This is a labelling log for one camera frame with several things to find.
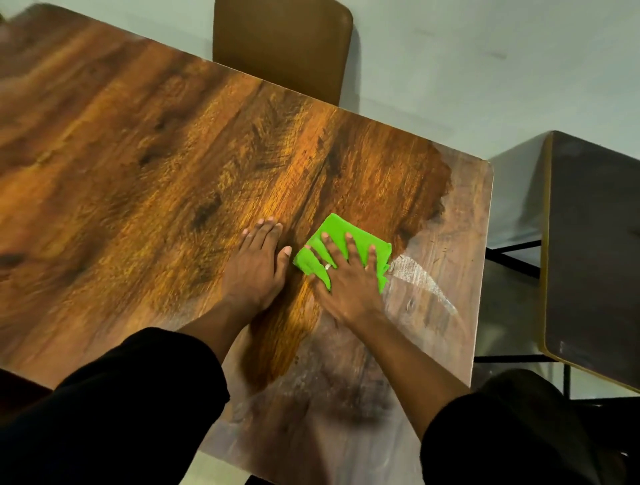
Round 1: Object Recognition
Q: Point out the person's left forearm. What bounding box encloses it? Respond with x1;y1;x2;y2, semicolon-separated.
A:
177;299;263;364

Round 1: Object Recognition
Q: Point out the black metal table frame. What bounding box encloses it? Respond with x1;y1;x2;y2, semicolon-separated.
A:
472;240;573;400

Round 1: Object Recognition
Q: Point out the person's right forearm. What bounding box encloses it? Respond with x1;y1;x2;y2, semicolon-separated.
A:
345;311;471;440

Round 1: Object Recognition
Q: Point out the black sleeve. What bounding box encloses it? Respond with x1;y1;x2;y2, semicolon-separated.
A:
420;369;628;485
0;327;231;485

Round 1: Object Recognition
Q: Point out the dark table with yellow edge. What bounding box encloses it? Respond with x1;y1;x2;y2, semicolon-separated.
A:
538;131;640;394

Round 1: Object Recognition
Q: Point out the brown chair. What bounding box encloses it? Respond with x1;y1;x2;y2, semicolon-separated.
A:
213;0;354;107

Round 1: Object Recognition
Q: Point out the person's left hand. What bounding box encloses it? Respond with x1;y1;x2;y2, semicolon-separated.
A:
222;217;293;315

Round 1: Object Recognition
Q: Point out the green cleaning cloth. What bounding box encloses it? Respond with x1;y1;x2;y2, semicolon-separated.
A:
292;213;393;294

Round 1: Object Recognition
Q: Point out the person's right hand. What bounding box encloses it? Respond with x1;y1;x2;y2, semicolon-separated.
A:
303;232;387;328

